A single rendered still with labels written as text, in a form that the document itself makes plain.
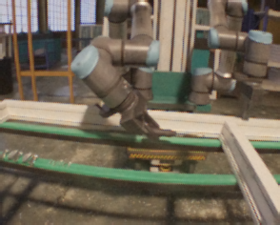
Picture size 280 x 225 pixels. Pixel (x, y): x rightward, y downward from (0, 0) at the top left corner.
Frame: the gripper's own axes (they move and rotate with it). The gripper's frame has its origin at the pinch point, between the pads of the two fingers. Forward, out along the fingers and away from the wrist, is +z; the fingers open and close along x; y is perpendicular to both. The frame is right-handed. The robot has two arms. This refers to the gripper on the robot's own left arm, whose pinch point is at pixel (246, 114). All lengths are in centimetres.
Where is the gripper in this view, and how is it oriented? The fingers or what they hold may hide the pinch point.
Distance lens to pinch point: 89.5
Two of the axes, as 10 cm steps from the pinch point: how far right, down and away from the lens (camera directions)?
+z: -0.4, 9.2, 3.8
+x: 1.1, -3.8, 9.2
